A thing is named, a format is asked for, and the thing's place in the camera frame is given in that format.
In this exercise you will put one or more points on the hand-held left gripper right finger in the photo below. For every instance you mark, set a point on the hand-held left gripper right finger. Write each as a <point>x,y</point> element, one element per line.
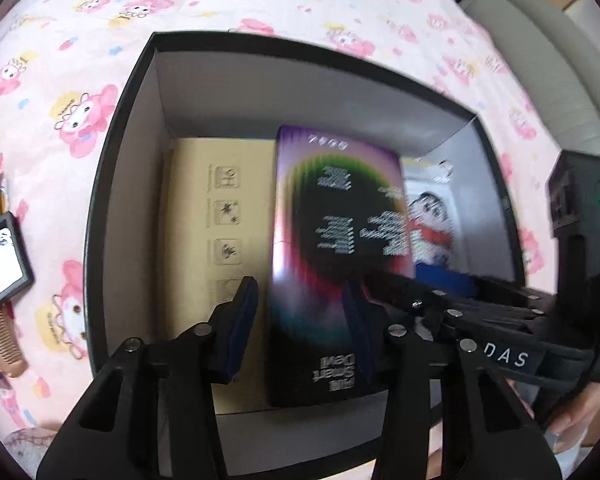
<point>360,320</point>

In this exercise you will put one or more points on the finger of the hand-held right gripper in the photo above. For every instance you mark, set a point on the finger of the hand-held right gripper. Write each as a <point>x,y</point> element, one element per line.
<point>490,322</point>
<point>480,291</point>

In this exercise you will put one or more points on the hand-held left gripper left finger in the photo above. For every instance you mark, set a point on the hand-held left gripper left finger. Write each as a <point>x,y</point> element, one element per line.
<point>240,330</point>

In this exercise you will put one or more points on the purple rainbow printed box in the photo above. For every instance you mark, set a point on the purple rainbow printed box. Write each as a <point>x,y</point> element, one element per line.
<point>300,185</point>

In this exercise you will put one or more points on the black storage box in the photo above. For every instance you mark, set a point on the black storage box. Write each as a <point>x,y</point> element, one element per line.
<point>125,110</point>

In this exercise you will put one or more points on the person's right hand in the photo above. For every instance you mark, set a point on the person's right hand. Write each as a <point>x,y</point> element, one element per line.
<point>577,412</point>

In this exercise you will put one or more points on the tan cardboard box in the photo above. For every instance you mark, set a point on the tan cardboard box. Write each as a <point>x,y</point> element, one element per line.
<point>190,260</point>

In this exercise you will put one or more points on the cartoon printed packet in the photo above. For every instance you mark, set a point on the cartoon printed packet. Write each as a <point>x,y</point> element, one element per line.
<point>430,220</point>

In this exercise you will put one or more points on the grey sofa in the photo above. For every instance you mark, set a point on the grey sofa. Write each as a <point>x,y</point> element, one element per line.
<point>545,60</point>

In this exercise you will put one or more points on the tan comb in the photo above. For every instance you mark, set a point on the tan comb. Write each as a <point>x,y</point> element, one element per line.
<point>5,345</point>

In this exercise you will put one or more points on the pink white fuzzy cloth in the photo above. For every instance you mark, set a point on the pink white fuzzy cloth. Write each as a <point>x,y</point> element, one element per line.
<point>27,442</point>

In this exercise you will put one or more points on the black framed mirror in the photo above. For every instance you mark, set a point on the black framed mirror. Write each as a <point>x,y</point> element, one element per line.
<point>2,260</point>

